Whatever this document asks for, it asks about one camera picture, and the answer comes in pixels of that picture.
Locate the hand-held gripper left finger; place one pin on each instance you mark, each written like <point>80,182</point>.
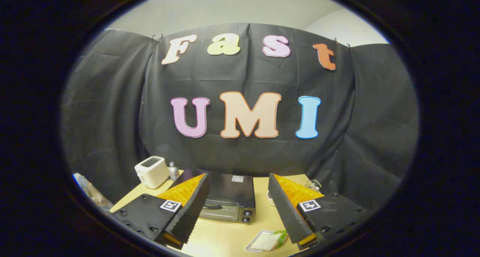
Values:
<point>189,215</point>

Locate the black toaster oven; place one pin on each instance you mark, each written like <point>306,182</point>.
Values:
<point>230,193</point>

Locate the white divided seed dish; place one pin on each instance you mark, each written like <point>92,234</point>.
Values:
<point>270,199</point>

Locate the small clear bottle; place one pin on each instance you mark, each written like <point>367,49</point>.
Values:
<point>173,171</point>

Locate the white rectangular tray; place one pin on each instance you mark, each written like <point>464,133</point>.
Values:
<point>250,245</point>

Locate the white toaster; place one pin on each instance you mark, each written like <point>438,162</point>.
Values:
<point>152,172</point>

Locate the sandwich with lettuce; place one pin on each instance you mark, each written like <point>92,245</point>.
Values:
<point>268,241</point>

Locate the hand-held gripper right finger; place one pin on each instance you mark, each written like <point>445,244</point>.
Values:
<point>287,212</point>

